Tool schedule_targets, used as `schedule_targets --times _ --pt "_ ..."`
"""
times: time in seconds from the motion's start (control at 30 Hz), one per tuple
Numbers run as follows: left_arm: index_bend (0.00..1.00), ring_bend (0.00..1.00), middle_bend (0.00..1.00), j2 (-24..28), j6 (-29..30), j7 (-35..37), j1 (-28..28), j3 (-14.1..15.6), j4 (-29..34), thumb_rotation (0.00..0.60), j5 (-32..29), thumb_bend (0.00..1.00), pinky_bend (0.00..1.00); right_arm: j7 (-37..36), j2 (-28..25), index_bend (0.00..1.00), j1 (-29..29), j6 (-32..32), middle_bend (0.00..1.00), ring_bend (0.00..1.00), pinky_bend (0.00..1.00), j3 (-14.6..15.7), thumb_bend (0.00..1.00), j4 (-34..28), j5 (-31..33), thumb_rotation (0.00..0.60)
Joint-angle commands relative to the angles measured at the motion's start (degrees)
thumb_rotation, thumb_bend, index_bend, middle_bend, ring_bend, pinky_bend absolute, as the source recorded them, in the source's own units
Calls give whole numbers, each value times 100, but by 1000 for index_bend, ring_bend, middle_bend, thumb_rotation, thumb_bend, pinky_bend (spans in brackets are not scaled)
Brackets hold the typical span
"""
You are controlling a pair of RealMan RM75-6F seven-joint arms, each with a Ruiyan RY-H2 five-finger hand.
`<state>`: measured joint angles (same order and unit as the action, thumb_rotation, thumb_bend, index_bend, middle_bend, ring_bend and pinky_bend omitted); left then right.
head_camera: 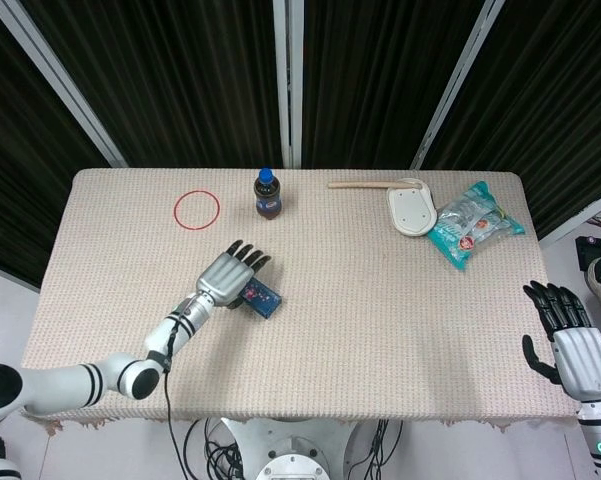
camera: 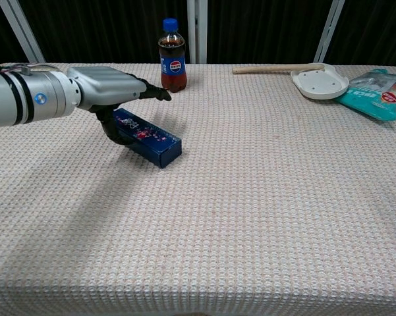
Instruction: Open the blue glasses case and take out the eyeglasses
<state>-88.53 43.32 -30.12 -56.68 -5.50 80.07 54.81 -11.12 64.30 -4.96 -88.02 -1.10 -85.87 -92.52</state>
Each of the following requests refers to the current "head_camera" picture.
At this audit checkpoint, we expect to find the red ring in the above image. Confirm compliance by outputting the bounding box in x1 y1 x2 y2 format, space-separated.
173 189 222 231

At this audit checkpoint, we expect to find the white scoop with wooden handle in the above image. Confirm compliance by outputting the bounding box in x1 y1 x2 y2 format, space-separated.
328 177 439 238

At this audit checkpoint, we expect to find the black cable bundle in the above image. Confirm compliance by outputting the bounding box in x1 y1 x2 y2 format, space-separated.
364 419 406 480
183 418 246 480

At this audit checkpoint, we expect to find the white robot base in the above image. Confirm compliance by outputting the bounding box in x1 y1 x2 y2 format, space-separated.
219 417 366 480

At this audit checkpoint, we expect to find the beige woven tablecloth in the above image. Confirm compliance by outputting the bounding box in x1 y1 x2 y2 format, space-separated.
18 167 567 434

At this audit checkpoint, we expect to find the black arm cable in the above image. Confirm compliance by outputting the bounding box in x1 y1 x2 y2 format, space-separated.
152 299 190 480

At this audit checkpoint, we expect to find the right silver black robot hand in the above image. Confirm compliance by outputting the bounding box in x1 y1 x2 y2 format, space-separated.
521 280 601 401

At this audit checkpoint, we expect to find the teal snack bag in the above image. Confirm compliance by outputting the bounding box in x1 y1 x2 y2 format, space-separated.
426 180 526 274

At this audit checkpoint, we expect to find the black curtain panel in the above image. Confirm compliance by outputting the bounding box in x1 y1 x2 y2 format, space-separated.
423 0 601 241
302 0 482 170
22 0 287 169
0 0 115 292

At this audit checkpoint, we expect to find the cola bottle with blue cap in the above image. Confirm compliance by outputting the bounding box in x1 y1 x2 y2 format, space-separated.
252 167 284 222

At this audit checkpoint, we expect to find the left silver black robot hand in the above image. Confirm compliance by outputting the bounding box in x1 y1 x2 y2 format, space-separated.
194 239 273 312

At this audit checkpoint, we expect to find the blue pencil case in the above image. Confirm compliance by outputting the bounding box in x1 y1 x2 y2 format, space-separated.
238 276 283 320

